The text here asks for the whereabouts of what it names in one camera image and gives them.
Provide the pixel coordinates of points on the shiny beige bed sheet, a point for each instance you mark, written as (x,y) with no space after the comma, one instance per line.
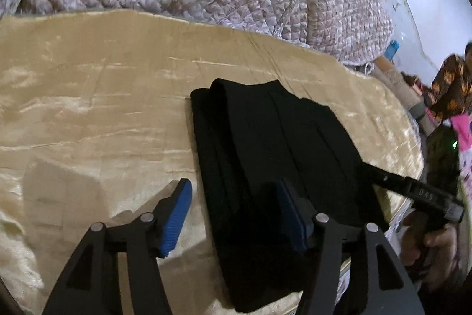
(96,126)

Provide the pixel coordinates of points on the pink patterned cloth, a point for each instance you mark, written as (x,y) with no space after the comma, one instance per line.
(462,127)

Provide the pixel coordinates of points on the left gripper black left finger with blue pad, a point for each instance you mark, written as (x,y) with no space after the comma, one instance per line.
(89,282)

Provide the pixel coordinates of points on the person's right hand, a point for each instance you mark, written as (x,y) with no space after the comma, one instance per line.
(441,246)

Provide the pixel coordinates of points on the blue plastic bottle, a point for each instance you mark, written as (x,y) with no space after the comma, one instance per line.
(391,50)

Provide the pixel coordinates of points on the person in brown patterned shirt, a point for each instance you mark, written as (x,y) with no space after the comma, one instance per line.
(450,91)

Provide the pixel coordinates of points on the black pants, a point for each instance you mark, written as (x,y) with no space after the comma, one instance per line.
(254,143)

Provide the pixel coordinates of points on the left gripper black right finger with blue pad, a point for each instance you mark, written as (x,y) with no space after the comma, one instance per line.
(354,270)

